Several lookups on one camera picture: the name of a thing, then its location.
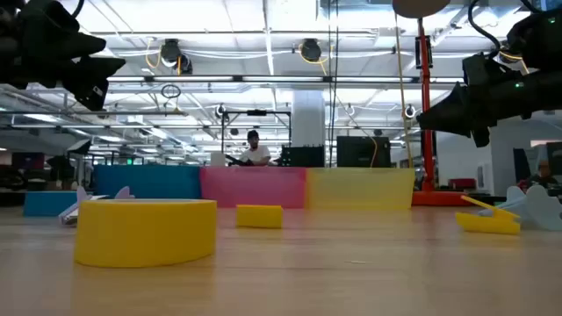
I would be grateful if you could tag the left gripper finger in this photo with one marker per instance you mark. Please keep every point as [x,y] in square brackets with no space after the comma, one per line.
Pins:
[94,68]
[85,45]

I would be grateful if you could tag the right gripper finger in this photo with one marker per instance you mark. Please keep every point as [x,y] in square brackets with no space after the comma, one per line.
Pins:
[456,103]
[452,123]

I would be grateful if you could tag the yellow toy piece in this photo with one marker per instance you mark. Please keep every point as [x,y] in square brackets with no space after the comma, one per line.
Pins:
[485,224]

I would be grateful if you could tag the light blue staple remover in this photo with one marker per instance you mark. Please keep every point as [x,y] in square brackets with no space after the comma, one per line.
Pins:
[538,208]

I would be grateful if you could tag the yellow tape roll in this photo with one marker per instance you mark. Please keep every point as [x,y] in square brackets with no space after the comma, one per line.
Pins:
[145,232]

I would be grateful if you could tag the yellow staple remover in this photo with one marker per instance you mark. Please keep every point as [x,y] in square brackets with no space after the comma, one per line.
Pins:
[259,216]

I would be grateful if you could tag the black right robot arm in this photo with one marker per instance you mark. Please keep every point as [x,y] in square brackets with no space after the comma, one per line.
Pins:
[544,44]

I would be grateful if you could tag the red metal stand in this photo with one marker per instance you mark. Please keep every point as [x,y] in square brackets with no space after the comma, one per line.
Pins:
[427,109]

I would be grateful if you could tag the red box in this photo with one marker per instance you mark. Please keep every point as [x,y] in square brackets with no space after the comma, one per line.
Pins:
[462,183]

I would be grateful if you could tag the person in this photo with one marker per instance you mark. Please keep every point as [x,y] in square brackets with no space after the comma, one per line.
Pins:
[257,153]
[544,177]

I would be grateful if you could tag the black monitor back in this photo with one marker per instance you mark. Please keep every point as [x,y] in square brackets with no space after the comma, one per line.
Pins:
[360,151]

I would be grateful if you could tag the yellow plastic bin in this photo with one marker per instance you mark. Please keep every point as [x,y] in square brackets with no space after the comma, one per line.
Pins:
[360,188]

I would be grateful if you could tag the blue plastic bin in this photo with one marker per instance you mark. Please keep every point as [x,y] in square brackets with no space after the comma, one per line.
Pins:
[149,180]

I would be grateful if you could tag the black equipment box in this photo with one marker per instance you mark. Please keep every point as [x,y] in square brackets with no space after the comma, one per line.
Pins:
[303,156]

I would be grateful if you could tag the pink plastic bin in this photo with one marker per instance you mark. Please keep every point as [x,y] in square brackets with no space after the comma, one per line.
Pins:
[252,186]

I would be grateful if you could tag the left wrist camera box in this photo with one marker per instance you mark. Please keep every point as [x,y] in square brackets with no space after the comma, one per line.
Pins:
[94,94]

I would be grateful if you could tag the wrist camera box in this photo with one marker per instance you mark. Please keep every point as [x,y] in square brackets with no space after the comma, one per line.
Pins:
[480,136]
[94,94]

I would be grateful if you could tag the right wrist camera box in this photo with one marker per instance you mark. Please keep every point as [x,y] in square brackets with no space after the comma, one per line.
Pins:
[480,136]

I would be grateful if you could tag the black gantry frame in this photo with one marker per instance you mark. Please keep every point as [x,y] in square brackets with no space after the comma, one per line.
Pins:
[257,112]

